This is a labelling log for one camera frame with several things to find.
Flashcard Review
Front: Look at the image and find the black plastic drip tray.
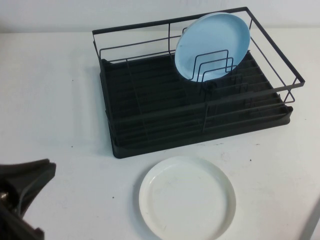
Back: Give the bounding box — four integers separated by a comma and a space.
99, 56, 294, 159

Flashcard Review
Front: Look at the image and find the pale round plate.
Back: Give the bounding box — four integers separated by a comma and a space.
176, 26, 187, 48

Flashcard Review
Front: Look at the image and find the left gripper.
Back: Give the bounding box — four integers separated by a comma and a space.
0, 158, 57, 219

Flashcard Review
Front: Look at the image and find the blue round plate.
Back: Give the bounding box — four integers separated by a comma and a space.
174, 12, 251, 83

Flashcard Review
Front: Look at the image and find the white round plate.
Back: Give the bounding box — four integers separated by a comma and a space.
138, 156, 237, 240

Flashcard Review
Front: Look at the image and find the black wire dish rack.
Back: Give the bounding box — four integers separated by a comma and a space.
91, 6, 306, 133

